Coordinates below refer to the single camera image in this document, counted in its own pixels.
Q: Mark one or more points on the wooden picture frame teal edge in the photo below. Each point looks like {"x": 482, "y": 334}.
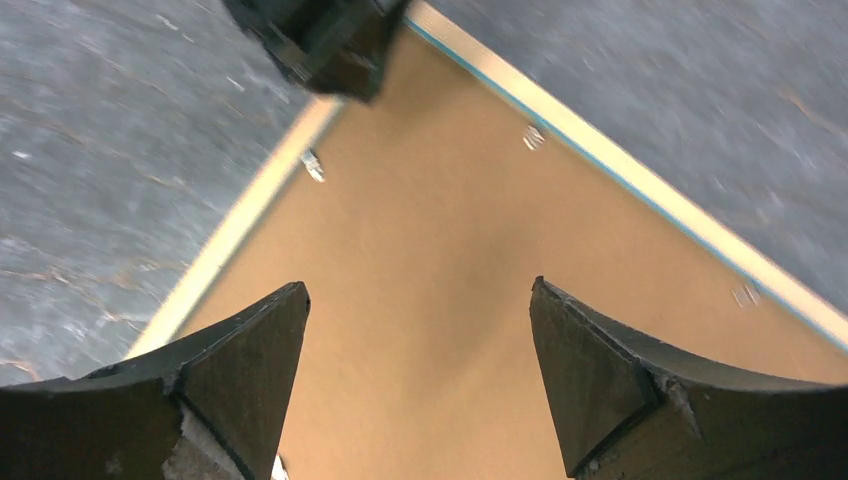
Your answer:
{"x": 547, "y": 111}

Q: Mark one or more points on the silver metal turn clip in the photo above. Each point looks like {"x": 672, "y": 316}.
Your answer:
{"x": 746, "y": 295}
{"x": 533, "y": 137}
{"x": 312, "y": 165}

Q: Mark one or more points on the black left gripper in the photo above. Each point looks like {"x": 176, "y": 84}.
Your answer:
{"x": 329, "y": 47}

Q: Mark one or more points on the brown cardboard backing board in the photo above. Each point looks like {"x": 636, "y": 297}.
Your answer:
{"x": 419, "y": 251}

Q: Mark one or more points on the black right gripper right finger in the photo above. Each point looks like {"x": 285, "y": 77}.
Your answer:
{"x": 626, "y": 405}

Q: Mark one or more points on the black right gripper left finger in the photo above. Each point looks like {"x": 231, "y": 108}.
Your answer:
{"x": 211, "y": 405}

